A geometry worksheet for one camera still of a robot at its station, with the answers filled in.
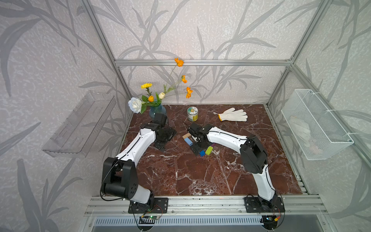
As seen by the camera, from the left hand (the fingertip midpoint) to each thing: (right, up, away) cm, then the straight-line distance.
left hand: (173, 138), depth 86 cm
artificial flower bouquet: (-18, +19, -11) cm, 28 cm away
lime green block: (+22, -9, +7) cm, 25 cm away
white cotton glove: (+43, +15, +26) cm, 52 cm away
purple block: (+21, 0, -21) cm, 30 cm away
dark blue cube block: (+18, -10, +4) cm, 21 cm away
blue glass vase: (-11, +18, +13) cm, 25 cm away
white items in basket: (+71, +4, -11) cm, 71 cm away
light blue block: (+9, -3, +7) cm, 12 cm away
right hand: (+16, -6, +6) cm, 18 cm away
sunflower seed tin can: (+11, +16, +19) cm, 27 cm away
